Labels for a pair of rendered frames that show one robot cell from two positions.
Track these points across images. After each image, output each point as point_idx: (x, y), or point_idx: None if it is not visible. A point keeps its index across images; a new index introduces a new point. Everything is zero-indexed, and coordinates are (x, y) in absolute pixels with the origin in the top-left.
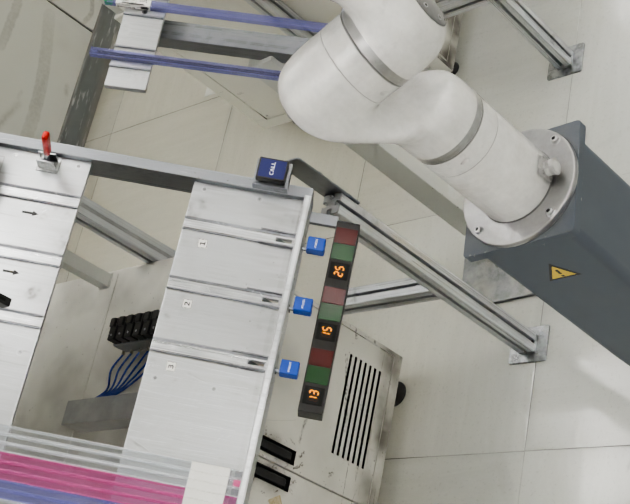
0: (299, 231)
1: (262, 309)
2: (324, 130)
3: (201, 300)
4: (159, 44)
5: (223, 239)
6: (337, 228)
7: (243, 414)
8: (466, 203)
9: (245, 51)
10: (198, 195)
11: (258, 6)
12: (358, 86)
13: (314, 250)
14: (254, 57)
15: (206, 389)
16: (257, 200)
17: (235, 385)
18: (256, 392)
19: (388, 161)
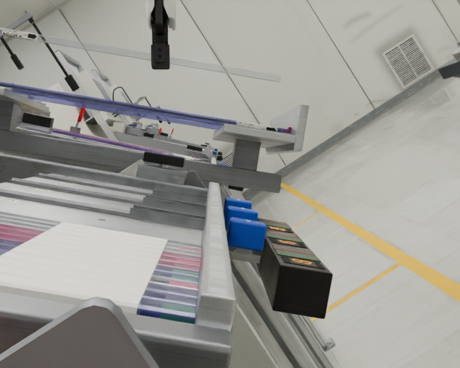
0: (213, 185)
1: (174, 211)
2: None
3: (68, 193)
4: (10, 144)
5: (98, 188)
6: (258, 218)
7: (172, 237)
8: None
9: (112, 152)
10: (58, 175)
11: None
12: None
13: (238, 202)
14: (120, 163)
15: (85, 217)
16: (142, 189)
17: (146, 225)
18: (191, 234)
19: (255, 357)
